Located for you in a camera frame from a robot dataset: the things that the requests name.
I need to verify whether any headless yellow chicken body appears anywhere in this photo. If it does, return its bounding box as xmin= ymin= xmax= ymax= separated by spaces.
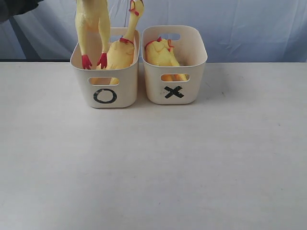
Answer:
xmin=144 ymin=37 xmax=188 ymax=82

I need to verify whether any yellow rubber chicken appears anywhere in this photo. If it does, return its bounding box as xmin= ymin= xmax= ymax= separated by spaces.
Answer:
xmin=91 ymin=0 xmax=146 ymax=86
xmin=75 ymin=0 xmax=111 ymax=69

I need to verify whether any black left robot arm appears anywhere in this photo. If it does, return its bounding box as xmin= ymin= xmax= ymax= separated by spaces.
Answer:
xmin=0 ymin=0 xmax=42 ymax=23

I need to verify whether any cream bin marked X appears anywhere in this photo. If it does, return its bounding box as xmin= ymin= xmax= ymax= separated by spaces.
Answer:
xmin=142 ymin=25 xmax=208 ymax=104

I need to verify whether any cream bin marked O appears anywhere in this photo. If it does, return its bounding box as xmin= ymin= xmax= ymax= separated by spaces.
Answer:
xmin=70 ymin=30 xmax=141 ymax=108

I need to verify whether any grey backdrop curtain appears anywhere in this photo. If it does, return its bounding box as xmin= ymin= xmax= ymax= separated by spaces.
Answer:
xmin=0 ymin=0 xmax=307 ymax=62

